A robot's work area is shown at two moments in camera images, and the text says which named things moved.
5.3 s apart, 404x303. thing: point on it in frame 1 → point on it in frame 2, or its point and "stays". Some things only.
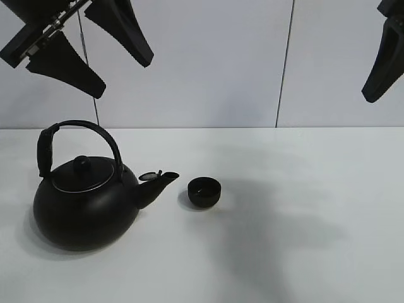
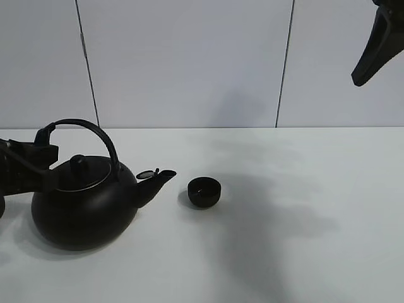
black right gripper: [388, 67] → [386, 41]
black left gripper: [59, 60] → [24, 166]
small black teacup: [204, 192] stays
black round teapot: [85, 204] stays
